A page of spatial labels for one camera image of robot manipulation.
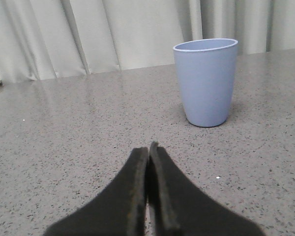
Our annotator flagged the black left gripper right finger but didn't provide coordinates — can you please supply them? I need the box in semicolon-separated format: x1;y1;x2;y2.
148;142;264;236

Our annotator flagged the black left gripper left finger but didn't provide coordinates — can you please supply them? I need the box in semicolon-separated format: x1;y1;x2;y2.
44;147;148;236

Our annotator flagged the blue plastic cup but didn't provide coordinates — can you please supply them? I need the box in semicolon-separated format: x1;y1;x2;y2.
173;38;238;127

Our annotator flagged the grey pleated curtain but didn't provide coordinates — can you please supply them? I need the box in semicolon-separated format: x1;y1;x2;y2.
0;0;295;84

